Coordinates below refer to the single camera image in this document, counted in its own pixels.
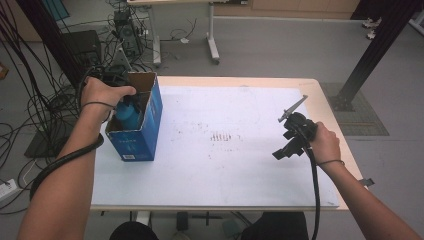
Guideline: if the person's left leg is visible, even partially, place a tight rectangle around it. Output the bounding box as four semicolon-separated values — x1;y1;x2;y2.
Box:
109;221;160;240

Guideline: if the black slanted stand post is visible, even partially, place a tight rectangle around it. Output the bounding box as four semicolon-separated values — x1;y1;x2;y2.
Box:
331;0;423;112

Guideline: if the blue cardboard box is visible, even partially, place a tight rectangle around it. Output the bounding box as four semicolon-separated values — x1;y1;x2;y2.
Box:
104;71;164;163

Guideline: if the grey floor mat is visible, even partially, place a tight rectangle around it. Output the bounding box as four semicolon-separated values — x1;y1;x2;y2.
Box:
319;82;390;137

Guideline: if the computer tower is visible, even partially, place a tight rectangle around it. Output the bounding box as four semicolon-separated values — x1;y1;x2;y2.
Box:
113;9;145;58

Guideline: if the thin black floor cable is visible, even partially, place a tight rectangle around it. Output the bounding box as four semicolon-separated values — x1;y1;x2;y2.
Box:
169;17;199;44

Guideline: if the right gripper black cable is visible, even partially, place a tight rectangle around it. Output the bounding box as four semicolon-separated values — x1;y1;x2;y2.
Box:
307;148;322;240

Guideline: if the black cross bracket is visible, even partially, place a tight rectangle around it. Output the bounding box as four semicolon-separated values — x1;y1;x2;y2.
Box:
191;211;224;227

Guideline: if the bundle of black cables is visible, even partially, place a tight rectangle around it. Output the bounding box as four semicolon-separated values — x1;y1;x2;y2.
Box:
0;0;111;214

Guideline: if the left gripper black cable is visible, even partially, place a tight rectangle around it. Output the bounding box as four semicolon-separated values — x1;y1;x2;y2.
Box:
29;66;105;202

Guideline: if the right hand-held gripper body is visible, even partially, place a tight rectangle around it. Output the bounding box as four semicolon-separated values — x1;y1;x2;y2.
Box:
277;94;318;152

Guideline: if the blue bottle with white cap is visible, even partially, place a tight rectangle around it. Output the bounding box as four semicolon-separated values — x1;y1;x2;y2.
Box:
114;99;143;131

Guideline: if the black floor plate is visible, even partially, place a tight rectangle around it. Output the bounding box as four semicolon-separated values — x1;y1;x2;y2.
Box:
24;128;73;160

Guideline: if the black stand post with cables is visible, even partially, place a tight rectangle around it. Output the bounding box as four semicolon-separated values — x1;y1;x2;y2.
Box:
14;0;94;99

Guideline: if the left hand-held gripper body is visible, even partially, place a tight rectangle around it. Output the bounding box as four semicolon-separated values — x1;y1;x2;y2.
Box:
95;47;133;87

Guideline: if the person's leg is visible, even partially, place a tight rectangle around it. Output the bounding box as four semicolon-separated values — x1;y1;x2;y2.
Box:
109;221;160;240
240;211;310;240

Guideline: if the white table mat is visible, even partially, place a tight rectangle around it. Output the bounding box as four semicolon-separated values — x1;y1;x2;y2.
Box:
91;85;340;208

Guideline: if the black wrist band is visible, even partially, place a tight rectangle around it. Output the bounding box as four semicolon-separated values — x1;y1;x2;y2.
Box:
80;101;116;110
317;159;346;167

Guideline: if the right black wrist band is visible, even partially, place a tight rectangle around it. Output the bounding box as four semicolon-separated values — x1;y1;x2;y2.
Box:
317;159;346;167

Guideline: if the person's right hand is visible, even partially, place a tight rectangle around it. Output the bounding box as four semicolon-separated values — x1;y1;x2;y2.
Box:
309;121;343;165

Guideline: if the white desk leg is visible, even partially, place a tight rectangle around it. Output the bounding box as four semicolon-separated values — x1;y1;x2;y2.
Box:
149;5;163;66
206;2;221;65

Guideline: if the person's left hand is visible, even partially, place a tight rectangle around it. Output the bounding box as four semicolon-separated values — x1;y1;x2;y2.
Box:
80;76;138;116

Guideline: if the person's right leg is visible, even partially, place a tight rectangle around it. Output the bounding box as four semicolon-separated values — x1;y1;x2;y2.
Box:
240;211;310;240

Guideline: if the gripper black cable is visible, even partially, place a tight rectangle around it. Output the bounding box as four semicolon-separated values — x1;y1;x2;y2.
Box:
29;66;105;202
307;148;322;240

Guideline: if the black box on floor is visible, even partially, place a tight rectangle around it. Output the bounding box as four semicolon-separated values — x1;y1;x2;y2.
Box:
62;29;103;68

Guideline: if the white power strip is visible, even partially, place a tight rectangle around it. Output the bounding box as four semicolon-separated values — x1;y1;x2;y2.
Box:
0;178;18;202

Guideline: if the left black wrist band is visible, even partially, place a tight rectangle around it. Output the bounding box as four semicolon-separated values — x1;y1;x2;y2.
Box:
80;101;116;110

